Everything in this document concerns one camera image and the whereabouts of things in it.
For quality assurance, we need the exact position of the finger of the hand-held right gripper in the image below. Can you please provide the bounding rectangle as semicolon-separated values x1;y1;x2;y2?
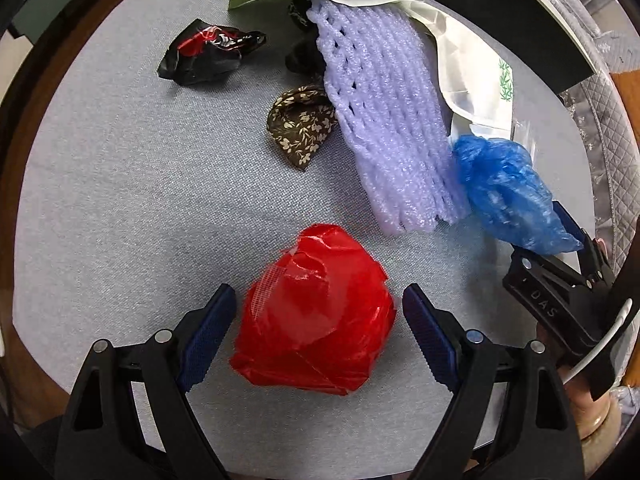
501;250;608;366
550;200;616;286

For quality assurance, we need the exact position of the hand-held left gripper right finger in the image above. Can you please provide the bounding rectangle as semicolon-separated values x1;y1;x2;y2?
401;282;586;480

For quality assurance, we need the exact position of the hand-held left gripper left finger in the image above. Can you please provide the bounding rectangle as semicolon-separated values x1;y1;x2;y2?
54;282;238;480

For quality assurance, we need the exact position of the blue plastic bag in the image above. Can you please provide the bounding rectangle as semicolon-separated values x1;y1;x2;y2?
451;134;585;255

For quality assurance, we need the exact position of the red plastic bag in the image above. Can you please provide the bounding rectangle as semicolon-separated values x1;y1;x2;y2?
229;223;398;397

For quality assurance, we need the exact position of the person's right hand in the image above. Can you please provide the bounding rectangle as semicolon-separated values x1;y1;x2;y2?
535;322;623;443

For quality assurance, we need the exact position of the white bag with green print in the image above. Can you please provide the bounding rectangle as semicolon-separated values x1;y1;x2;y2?
407;0;516;138

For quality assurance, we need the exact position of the grey tablecloth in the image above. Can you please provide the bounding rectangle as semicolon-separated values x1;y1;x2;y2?
12;0;608;456

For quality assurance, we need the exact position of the purple foam net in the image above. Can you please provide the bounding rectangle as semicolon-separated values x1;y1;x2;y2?
305;0;471;236

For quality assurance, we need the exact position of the brown floral cloth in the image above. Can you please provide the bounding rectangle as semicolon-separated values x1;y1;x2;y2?
266;85;341;171

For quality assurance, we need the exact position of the black red snack wrapper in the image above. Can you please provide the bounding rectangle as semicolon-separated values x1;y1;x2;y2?
157;18;267;86

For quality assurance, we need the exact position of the white cable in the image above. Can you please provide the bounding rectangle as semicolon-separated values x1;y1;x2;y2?
570;299;635;377

